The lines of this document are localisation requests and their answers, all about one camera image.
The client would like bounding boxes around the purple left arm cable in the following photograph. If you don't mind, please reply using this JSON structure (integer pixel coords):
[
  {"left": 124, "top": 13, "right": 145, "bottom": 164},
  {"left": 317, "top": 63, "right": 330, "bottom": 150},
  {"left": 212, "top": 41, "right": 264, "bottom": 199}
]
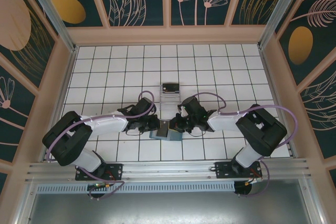
[{"left": 46, "top": 90, "right": 158, "bottom": 201}]

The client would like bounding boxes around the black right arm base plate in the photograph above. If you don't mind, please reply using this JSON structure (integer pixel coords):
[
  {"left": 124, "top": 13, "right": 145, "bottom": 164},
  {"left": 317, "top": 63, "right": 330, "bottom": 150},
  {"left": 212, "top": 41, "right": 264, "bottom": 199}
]
[{"left": 214, "top": 161, "right": 263, "bottom": 180}]

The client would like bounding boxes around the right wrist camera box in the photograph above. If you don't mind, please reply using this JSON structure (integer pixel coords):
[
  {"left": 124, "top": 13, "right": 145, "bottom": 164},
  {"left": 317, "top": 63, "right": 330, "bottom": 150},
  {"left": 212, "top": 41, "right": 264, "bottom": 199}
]
[{"left": 178, "top": 97, "right": 204, "bottom": 116}]

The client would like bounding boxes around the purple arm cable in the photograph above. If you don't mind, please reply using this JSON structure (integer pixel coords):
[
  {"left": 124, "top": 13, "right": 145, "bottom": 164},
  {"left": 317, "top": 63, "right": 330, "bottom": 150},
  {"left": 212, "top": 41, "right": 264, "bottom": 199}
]
[
  {"left": 193, "top": 92, "right": 300, "bottom": 199},
  {"left": 46, "top": 90, "right": 158, "bottom": 201}
]

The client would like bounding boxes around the grey credit card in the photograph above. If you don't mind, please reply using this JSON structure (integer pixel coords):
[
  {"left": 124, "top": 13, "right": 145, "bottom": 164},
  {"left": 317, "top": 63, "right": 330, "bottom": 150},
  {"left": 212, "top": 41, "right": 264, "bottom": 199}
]
[{"left": 158, "top": 120, "right": 170, "bottom": 138}]

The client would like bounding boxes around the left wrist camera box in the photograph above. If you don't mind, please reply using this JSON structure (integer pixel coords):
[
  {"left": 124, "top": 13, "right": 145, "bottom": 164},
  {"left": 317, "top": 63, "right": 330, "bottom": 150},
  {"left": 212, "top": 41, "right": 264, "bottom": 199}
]
[{"left": 135, "top": 97, "right": 156, "bottom": 116}]

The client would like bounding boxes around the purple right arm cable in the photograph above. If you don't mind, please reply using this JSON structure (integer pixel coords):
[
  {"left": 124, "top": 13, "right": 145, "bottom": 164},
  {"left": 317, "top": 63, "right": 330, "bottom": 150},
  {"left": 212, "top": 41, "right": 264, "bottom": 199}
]
[{"left": 193, "top": 92, "right": 300, "bottom": 199}]

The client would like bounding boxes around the perforated grey cable duct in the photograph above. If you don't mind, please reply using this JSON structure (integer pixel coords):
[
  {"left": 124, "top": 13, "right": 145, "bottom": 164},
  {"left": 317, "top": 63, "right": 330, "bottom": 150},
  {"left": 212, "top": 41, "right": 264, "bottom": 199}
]
[{"left": 36, "top": 182, "right": 236, "bottom": 194}]

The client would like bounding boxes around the aluminium mounting rail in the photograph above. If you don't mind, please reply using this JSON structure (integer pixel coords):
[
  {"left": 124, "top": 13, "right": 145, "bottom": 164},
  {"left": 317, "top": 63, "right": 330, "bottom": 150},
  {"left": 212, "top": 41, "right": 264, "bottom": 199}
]
[{"left": 25, "top": 157, "right": 312, "bottom": 183}]

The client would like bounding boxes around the grey metal sheet panel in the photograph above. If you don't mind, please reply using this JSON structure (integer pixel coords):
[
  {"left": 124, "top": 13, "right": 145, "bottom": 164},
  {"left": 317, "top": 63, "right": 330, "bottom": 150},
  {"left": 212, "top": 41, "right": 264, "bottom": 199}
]
[{"left": 15, "top": 179, "right": 325, "bottom": 224}]

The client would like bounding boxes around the teal leather card holder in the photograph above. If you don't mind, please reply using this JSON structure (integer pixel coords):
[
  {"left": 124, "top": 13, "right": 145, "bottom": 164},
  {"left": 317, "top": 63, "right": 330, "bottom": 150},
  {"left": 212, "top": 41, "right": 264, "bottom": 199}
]
[{"left": 149, "top": 128, "right": 183, "bottom": 143}]

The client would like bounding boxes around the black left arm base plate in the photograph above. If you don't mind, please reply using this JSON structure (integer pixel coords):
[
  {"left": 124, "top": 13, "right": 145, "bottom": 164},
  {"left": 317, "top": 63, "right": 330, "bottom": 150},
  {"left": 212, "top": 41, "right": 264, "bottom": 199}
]
[{"left": 75, "top": 163, "right": 124, "bottom": 182}]

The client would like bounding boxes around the aluminium frame post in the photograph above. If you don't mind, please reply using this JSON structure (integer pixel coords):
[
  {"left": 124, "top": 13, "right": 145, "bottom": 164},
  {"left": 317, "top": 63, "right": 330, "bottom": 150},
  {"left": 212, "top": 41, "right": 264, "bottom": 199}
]
[
  {"left": 257, "top": 0, "right": 314, "bottom": 50},
  {"left": 20, "top": 0, "right": 79, "bottom": 53}
]

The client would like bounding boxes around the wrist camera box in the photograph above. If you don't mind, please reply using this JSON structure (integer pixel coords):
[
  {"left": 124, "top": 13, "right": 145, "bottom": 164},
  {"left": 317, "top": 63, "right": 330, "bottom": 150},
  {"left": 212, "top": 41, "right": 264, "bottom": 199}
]
[
  {"left": 135, "top": 97, "right": 156, "bottom": 116},
  {"left": 178, "top": 97, "right": 204, "bottom": 116}
]

